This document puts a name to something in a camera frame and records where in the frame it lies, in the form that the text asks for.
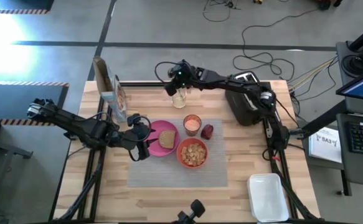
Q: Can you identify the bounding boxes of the blue cinnamon squares cereal box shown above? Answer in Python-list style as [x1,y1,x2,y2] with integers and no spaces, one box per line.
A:
[93,55,128,123]

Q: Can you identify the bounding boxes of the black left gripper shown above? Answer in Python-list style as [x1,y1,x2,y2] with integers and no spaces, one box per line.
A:
[118,129,159,162]

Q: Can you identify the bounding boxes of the black looped floor cable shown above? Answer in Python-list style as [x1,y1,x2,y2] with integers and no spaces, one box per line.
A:
[232,6,321,82]

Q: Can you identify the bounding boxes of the brown toast slice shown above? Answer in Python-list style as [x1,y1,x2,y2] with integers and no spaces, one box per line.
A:
[158,129,176,149]

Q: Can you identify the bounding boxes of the orange bowl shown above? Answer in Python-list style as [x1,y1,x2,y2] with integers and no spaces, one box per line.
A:
[176,138,208,169]

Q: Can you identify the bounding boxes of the white plastic tray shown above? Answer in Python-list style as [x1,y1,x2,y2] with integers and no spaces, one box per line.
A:
[247,173,290,223]

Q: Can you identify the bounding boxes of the amber faceted cup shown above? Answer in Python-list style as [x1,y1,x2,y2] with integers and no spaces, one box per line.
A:
[183,114,202,137]

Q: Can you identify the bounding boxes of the clear ribbed glass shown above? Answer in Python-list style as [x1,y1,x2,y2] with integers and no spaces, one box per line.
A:
[171,86,187,109]

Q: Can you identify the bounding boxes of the dark hazard-striped floor mat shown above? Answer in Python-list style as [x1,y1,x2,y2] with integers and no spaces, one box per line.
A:
[0,0,55,15]
[0,81,70,127]

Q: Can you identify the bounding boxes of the red apple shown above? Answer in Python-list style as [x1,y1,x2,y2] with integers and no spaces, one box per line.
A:
[200,124,214,140]

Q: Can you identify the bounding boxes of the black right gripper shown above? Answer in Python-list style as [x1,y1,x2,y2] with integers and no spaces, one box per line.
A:
[164,60,200,97]

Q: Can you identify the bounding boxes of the white printed paper sheet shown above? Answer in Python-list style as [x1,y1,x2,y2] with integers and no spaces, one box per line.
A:
[308,126,342,164]

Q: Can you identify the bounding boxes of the brown cereal pieces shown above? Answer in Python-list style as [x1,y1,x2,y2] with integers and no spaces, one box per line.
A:
[181,142,206,167]

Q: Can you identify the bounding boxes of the grey workstation desk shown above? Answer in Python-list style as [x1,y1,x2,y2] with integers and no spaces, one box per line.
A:
[336,113,363,195]

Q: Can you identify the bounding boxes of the grey metal stand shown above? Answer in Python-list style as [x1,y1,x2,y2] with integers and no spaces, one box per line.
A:
[0,135,34,218]

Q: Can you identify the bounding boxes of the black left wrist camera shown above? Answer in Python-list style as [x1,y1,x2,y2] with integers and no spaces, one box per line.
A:
[127,113,151,131]

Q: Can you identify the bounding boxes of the pink plate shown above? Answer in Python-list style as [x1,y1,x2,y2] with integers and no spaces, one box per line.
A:
[146,120,181,157]

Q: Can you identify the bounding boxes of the black aluminium table frame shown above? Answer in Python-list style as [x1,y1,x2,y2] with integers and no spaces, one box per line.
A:
[49,74,322,224]

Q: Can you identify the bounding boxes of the grey woven placemat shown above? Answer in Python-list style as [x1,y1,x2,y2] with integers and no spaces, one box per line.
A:
[127,118,229,188]

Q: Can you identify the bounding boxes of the grey equipment cart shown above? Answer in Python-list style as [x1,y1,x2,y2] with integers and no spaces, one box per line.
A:
[336,40,363,115]

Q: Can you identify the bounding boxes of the yellow cable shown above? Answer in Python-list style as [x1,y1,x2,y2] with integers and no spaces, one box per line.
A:
[288,57,337,91]

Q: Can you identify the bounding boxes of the black toaster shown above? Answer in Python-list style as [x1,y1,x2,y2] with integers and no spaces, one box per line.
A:
[224,71,271,127]

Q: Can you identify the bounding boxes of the computer monitor blue screen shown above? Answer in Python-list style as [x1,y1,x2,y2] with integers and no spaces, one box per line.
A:
[336,67,363,103]

